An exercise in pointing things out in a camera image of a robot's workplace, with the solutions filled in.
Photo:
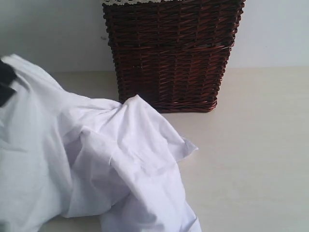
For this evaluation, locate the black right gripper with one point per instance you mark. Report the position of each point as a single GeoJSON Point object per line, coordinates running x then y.
{"type": "Point", "coordinates": [7, 77]}

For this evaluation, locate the white t-shirt red print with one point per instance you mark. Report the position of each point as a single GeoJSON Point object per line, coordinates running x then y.
{"type": "Point", "coordinates": [63, 154]}

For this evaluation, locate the dark red wicker basket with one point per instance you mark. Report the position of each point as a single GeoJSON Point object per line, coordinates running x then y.
{"type": "Point", "coordinates": [173, 54]}

